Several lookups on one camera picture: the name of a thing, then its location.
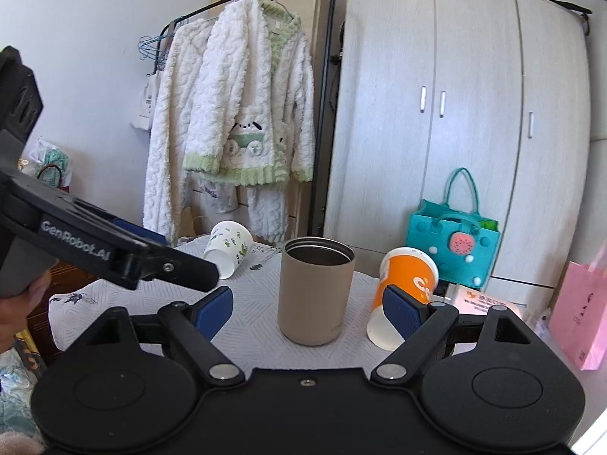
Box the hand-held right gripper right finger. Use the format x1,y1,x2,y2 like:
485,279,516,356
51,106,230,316
370,284,546,387

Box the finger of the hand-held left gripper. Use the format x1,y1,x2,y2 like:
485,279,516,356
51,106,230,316
137,244,222,293
113,218,168,247

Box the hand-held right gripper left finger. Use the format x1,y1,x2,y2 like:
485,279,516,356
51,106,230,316
71,287,245,387

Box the orange paper cup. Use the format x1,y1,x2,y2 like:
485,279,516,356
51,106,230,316
367,246,439,351

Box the white cup with green print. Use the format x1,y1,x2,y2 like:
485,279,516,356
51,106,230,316
203,220,254,280

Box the person's left hand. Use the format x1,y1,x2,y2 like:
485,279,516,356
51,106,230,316
0,269,54,354

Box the white patterned tablecloth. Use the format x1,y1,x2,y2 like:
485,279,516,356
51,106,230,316
47,236,395,381

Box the brown paper bag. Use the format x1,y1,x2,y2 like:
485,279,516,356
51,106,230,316
180,206,212,240

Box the clear plastic bag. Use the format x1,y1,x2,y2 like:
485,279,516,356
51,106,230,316
28,138,75,191

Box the white printed plastic bag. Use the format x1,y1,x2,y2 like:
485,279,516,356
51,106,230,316
199,179,239,215

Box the white box with orange print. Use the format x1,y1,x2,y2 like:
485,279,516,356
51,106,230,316
446,284,528,316

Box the teal felt handbag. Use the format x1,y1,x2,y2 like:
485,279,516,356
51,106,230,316
405,167,501,290

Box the beige metal tumbler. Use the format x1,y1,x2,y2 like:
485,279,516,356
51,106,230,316
277,236,355,347

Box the white fluffy pants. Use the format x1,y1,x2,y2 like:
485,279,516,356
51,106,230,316
245,182,289,243

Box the white fluffy robe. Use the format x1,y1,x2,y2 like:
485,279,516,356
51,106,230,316
142,18,223,243

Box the white tote bag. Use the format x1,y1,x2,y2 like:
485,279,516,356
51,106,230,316
130,73,160,130

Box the printed blanket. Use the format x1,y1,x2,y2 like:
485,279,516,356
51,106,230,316
0,339,49,455

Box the pink paper bag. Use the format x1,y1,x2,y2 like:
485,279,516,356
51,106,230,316
552,251,607,371

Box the blue clothes hanger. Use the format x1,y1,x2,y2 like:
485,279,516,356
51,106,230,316
138,35,172,75

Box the white fluffy jacket green trim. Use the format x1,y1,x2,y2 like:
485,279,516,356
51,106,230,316
182,0,316,188

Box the light wooden wardrobe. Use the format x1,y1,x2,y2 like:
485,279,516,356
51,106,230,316
322,0,593,290

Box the black metal clothes rack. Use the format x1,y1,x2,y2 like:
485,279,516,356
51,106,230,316
159,0,338,247

